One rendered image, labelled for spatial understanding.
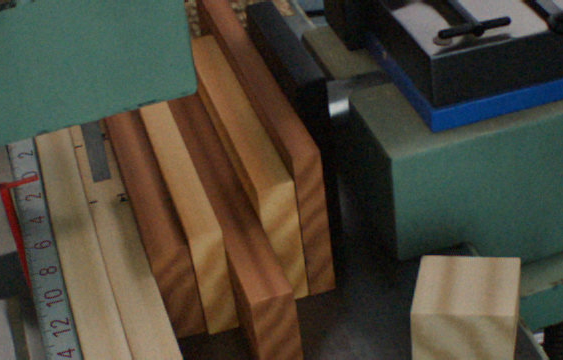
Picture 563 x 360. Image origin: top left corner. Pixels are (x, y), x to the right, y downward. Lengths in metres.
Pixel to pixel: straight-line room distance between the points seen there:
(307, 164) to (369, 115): 0.06
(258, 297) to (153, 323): 0.05
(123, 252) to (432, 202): 0.15
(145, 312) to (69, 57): 0.11
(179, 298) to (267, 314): 0.06
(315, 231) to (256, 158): 0.04
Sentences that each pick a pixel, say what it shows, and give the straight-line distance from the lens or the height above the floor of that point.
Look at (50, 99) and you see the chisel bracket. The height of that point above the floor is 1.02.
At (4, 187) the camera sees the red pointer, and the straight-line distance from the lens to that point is 0.56.
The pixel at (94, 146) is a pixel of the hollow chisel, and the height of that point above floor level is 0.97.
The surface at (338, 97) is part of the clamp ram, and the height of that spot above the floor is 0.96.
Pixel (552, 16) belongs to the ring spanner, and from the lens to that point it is 0.55.
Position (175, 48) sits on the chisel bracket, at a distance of 0.50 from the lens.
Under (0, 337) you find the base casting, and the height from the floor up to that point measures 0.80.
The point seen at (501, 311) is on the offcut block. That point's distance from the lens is 0.49.
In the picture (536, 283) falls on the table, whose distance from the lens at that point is 0.60.
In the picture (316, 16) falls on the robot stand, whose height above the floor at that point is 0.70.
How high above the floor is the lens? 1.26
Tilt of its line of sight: 35 degrees down
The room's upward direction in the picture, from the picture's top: 8 degrees counter-clockwise
